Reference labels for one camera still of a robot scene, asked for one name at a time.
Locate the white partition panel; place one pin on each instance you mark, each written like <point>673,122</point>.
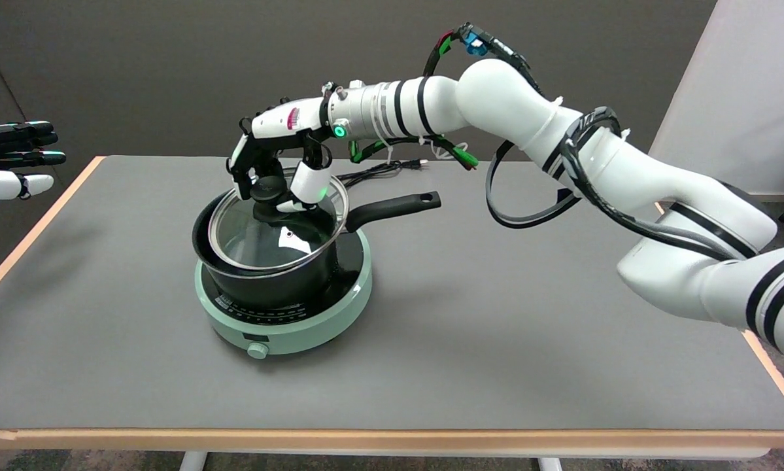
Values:
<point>745,98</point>

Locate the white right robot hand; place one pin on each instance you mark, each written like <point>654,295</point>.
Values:
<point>277,121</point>

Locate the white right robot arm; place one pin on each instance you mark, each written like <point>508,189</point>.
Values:
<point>627,173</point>

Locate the green induction cooker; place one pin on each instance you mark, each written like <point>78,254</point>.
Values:
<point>313,327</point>

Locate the white table leg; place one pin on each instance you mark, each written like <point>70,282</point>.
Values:
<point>193,462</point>
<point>550,464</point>

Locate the glass pot lid black knob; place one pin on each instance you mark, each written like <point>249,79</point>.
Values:
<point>254,242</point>

